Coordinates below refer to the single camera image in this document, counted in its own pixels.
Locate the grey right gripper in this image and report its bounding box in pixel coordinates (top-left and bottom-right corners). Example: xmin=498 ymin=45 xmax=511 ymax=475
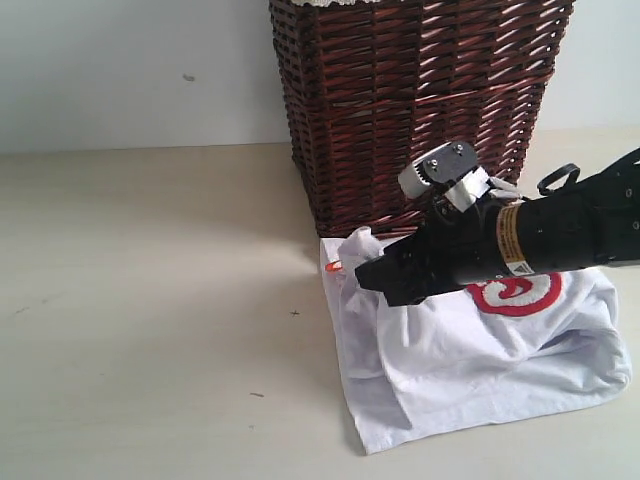
xmin=355 ymin=195 xmax=505 ymax=306

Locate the white t-shirt red lettering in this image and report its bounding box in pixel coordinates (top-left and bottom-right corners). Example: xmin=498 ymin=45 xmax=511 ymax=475
xmin=320 ymin=228 xmax=632 ymax=454

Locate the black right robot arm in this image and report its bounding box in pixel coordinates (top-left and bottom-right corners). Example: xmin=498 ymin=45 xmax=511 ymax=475
xmin=355 ymin=141 xmax=639 ymax=306

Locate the dark brown wicker basket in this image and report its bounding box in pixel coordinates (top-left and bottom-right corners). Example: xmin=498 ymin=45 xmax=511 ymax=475
xmin=269 ymin=0 xmax=574 ymax=237

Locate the white lace basket liner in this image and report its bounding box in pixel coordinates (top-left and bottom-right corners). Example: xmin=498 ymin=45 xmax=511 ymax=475
xmin=291 ymin=0 xmax=381 ymax=8

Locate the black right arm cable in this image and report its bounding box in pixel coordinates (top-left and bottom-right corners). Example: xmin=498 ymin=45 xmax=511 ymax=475
xmin=537 ymin=162 xmax=581 ymax=194

